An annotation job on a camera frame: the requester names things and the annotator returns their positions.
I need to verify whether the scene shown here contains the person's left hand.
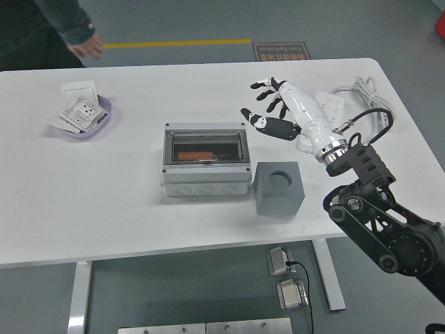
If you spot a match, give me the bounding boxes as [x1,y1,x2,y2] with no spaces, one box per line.
[67,34,104,61]

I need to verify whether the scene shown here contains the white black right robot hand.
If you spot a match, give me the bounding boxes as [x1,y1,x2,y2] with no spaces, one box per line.
[240,76,348,157]

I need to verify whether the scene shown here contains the grey junction box clear lid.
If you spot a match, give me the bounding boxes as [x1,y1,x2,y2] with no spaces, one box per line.
[161,121,252,198]

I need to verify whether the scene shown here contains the orange cylinder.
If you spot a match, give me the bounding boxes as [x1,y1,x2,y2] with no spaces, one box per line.
[177,151,213,161]

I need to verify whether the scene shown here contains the grey cube with round hole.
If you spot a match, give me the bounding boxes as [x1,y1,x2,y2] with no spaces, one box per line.
[255,160,306,217]

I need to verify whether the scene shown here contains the purple tray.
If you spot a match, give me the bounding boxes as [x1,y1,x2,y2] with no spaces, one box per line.
[57,94,114,141]

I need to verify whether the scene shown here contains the person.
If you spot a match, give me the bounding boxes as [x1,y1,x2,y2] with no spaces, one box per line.
[0,0,97,72]

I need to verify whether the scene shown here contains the brown floor sign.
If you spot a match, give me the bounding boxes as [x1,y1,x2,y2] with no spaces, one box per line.
[252,42,310,63]

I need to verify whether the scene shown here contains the printed white socket panel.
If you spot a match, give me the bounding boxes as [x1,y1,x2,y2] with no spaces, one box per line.
[58,96,108,132]

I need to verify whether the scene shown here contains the white plate under panel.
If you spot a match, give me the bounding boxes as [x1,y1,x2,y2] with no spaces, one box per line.
[44,104,79,134]

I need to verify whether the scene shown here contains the red object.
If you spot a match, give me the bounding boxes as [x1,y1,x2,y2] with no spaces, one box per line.
[435,0,445,35]

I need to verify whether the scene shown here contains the plain white switch plate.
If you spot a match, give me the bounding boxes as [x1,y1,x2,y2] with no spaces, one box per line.
[60,80,99,104]

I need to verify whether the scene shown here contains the white power cord with plug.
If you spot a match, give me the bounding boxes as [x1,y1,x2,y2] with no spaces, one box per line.
[330,76,397,140]

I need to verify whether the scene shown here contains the thin black floor cable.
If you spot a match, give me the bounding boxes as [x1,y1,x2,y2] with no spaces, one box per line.
[284,260,314,334]

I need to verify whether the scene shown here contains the metal base plate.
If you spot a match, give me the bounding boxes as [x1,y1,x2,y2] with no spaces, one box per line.
[205,317,293,334]
[117,323,207,334]

